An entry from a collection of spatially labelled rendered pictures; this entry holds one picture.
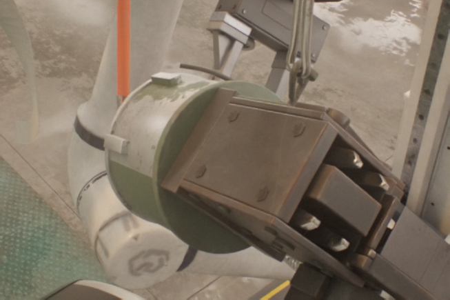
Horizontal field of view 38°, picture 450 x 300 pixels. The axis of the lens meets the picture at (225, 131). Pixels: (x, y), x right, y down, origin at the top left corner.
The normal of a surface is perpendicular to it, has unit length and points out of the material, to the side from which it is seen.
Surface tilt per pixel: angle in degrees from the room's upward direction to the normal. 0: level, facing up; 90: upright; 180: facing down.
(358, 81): 0
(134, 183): 85
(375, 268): 65
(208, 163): 43
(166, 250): 87
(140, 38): 80
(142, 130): 52
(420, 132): 90
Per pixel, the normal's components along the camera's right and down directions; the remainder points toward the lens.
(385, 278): 0.54, 0.14
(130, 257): 0.41, 0.55
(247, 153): -0.67, -0.52
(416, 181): -0.78, 0.40
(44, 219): 0.00, -0.77
